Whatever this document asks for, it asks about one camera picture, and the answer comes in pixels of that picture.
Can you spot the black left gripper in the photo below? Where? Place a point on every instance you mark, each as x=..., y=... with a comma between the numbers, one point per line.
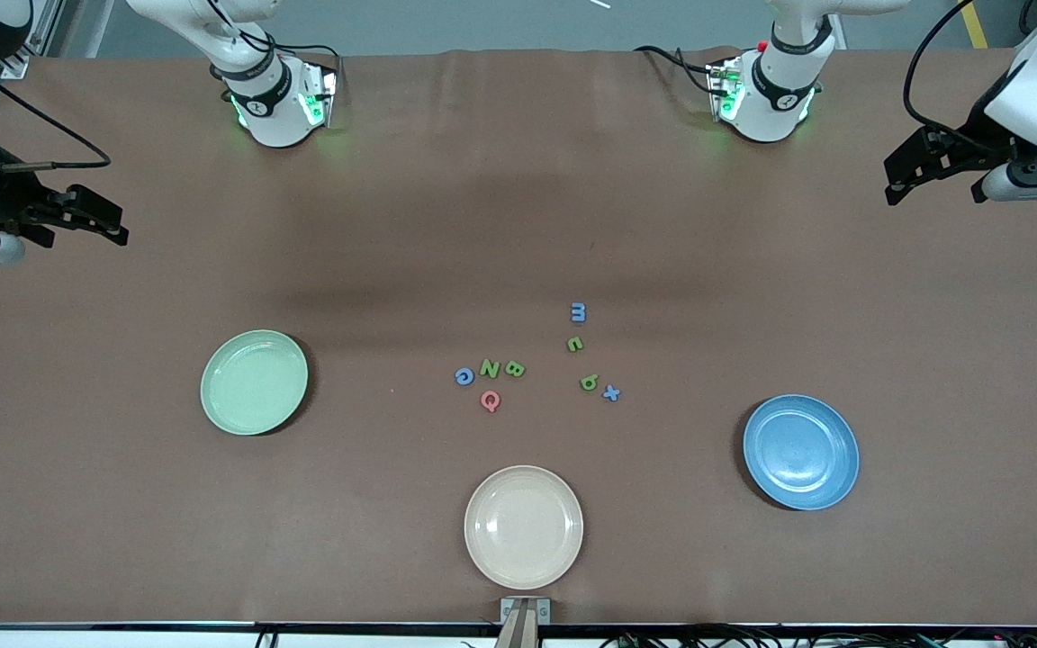
x=971, y=147

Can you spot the blue letter m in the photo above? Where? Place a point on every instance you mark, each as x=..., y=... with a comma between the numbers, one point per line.
x=578, y=313

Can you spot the blue letter x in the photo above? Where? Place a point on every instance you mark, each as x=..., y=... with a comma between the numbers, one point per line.
x=611, y=393

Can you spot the green lowercase letter b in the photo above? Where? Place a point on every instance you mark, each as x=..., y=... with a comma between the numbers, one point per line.
x=587, y=384

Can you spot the blue letter G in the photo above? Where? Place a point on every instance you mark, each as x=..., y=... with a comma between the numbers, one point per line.
x=459, y=376

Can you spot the pink letter Q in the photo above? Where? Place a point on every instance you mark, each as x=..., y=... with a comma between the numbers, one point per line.
x=482, y=401

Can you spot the green capital letter B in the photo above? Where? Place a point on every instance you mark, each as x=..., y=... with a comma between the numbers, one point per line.
x=515, y=369

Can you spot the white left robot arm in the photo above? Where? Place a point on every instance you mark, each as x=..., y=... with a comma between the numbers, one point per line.
x=775, y=108

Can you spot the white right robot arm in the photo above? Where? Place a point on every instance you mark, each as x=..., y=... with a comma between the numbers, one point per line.
x=271, y=112

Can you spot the green plate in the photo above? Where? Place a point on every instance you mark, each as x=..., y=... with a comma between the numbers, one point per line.
x=253, y=382

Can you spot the blue plate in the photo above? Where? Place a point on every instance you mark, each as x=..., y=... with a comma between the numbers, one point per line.
x=802, y=450

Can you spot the table cover cloth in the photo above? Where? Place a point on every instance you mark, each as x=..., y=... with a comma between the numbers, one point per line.
x=518, y=225

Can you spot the beige plate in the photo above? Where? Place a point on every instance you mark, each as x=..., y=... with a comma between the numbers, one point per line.
x=523, y=526

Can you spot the aluminium frame post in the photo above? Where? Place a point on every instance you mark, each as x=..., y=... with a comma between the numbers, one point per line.
x=19, y=63

